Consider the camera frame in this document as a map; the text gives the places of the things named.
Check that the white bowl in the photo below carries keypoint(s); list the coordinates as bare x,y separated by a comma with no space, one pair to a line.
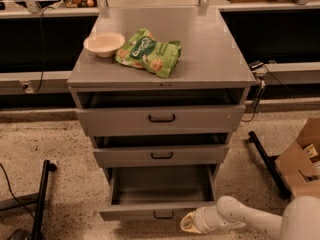
104,44

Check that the grey drawer cabinet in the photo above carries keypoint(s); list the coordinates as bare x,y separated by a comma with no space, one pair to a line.
210,59

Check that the black stand leg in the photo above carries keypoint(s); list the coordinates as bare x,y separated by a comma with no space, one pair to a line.
48,167
284,192

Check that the grey top drawer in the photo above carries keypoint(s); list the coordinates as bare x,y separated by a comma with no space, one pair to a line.
125,113

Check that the cardboard box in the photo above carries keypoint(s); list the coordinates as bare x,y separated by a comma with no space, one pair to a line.
299,163

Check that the grey bottom drawer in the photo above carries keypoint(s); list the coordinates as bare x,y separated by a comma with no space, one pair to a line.
163,192

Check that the black stand leg left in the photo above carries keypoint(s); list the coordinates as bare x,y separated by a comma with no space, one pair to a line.
48,167

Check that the black stand leg right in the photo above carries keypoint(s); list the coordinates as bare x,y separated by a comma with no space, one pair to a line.
284,192

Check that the green snack bag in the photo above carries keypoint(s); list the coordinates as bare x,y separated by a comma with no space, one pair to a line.
143,51

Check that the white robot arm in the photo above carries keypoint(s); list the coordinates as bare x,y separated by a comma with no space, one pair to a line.
300,220

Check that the grey middle drawer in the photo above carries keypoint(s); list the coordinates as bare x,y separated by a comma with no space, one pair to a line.
161,150

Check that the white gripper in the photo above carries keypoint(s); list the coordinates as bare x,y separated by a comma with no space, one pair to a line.
201,218

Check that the grey drawer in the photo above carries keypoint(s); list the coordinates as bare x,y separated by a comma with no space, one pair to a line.
163,192
161,150
125,113

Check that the black power adapter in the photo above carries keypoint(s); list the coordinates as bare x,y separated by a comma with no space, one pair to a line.
255,65

